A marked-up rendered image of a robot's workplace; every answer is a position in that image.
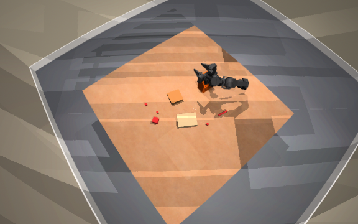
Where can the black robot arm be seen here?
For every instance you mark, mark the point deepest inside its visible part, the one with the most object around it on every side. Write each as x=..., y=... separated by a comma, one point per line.
x=228, y=82

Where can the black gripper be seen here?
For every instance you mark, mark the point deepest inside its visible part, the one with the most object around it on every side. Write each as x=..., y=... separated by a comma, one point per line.
x=202, y=76

